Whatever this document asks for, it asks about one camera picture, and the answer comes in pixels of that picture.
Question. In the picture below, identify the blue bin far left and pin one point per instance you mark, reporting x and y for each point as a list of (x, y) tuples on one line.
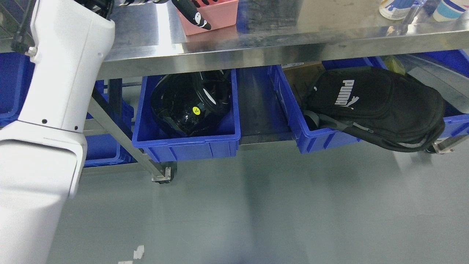
[(16, 72)]

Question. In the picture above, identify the black Puma backpack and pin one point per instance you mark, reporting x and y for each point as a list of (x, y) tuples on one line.
[(381, 107)]

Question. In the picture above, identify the blue bin with backpack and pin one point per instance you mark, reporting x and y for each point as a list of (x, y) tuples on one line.
[(320, 139)]

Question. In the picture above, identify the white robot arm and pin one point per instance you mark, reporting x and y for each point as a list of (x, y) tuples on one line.
[(43, 151)]

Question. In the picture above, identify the pink plastic storage box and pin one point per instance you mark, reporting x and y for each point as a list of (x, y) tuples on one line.
[(218, 13)]

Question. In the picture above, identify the blue bin lower left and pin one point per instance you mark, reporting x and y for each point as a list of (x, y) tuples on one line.
[(103, 149)]

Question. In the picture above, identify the black glossy helmet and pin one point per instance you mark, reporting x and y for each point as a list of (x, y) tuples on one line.
[(191, 104)]

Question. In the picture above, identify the white blue bottle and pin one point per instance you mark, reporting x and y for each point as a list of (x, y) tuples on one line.
[(395, 9)]

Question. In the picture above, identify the blue bin with helmet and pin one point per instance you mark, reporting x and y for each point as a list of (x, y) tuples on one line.
[(221, 143)]

